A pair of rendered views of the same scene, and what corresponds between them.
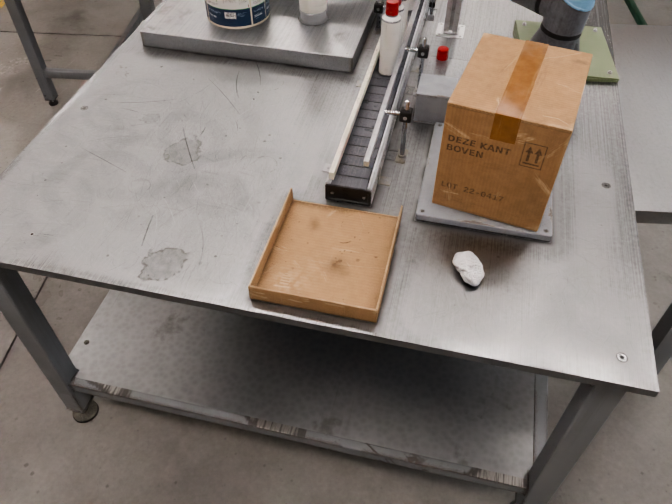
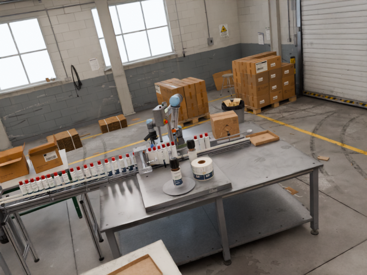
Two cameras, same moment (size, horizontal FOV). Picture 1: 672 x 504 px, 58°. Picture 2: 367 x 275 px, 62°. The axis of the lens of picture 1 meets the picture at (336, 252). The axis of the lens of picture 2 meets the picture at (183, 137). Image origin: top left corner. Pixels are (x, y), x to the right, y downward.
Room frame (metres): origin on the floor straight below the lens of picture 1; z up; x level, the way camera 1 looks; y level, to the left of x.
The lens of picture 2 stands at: (3.06, 2.64, 2.35)
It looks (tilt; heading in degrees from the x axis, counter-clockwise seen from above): 22 degrees down; 246
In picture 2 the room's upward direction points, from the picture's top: 10 degrees counter-clockwise
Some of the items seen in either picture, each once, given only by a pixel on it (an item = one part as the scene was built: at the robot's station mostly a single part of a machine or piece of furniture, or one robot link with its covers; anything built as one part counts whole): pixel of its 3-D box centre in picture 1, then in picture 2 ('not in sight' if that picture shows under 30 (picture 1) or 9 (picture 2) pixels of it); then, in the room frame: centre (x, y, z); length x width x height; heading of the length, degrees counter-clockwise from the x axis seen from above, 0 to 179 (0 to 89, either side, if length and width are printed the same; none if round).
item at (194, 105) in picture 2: not in sight; (181, 100); (0.00, -3.83, 0.45); 1.20 x 0.84 x 0.89; 87
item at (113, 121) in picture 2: not in sight; (112, 123); (1.53, -4.79, 0.11); 0.65 x 0.54 x 0.22; 173
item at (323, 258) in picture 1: (330, 249); (261, 137); (0.87, 0.01, 0.85); 0.30 x 0.26 x 0.04; 167
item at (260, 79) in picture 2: not in sight; (263, 81); (-1.73, -2.89, 0.57); 1.20 x 0.85 x 1.14; 178
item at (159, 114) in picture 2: not in sight; (161, 115); (1.92, -0.33, 1.38); 0.17 x 0.10 x 0.19; 42
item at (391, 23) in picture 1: (390, 38); (207, 141); (1.52, -0.15, 0.98); 0.05 x 0.05 x 0.20
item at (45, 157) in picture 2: not in sight; (43, 153); (3.17, -1.60, 0.97); 0.51 x 0.39 x 0.37; 91
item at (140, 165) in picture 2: not in sight; (142, 159); (2.27, -0.23, 1.01); 0.14 x 0.13 x 0.26; 167
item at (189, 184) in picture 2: not in sight; (178, 186); (2.14, 0.32, 0.89); 0.31 x 0.31 x 0.01
